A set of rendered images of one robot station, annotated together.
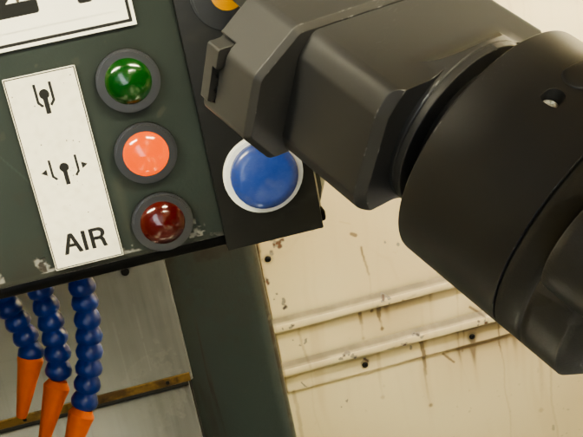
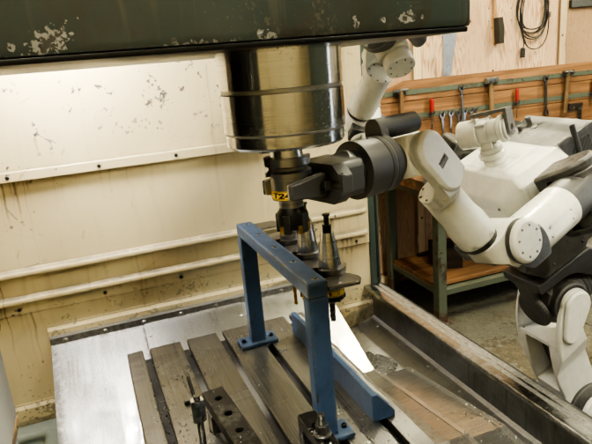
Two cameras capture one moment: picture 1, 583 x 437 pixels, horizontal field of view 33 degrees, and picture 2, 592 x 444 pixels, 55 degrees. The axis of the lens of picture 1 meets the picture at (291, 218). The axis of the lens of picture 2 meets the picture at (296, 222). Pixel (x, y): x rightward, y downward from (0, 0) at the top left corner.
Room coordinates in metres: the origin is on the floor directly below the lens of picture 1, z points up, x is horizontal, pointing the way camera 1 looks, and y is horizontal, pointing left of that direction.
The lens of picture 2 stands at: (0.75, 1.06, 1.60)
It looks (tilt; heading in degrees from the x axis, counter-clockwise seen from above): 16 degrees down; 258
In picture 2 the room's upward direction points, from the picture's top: 5 degrees counter-clockwise
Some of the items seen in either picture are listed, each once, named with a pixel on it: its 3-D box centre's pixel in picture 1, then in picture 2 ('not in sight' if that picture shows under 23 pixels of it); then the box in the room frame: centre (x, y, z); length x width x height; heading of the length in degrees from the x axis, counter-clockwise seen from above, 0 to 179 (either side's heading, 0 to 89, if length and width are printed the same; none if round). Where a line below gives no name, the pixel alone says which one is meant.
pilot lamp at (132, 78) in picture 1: (127, 81); not in sight; (0.41, 0.06, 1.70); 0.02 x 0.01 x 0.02; 98
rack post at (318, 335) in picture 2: not in sight; (321, 368); (0.52, 0.15, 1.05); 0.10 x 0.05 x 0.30; 8
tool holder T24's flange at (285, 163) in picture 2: not in sight; (287, 165); (0.59, 0.33, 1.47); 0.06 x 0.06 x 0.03
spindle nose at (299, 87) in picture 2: not in sight; (282, 97); (0.59, 0.33, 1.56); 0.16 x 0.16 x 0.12
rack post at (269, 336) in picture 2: not in sight; (252, 290); (0.58, -0.29, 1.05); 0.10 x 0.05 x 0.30; 8
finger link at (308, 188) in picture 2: not in sight; (309, 188); (0.57, 0.35, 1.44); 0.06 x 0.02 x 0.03; 24
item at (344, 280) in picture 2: not in sight; (342, 280); (0.47, 0.14, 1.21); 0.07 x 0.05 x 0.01; 8
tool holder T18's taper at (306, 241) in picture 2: not in sight; (306, 234); (0.49, -0.02, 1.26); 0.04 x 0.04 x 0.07
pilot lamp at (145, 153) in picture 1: (146, 153); not in sight; (0.41, 0.06, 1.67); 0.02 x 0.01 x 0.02; 98
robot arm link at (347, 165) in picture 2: not in sight; (343, 171); (0.50, 0.29, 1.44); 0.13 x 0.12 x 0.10; 114
